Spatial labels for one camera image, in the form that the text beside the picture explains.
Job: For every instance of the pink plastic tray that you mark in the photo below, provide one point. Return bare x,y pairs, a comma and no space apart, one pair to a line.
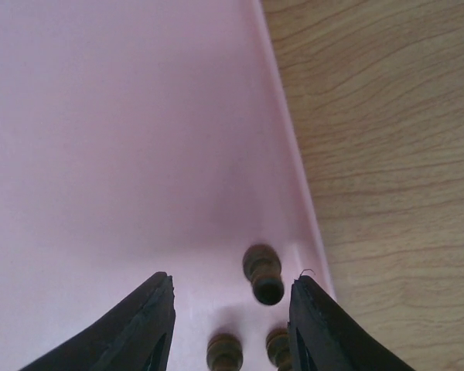
137,137

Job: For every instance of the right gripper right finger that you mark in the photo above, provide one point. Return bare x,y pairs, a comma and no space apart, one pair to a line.
322,336

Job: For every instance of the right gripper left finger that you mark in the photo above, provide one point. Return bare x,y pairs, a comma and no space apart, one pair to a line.
136,334

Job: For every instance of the dark pawn chess piece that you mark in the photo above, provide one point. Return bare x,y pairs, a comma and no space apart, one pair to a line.
262,268

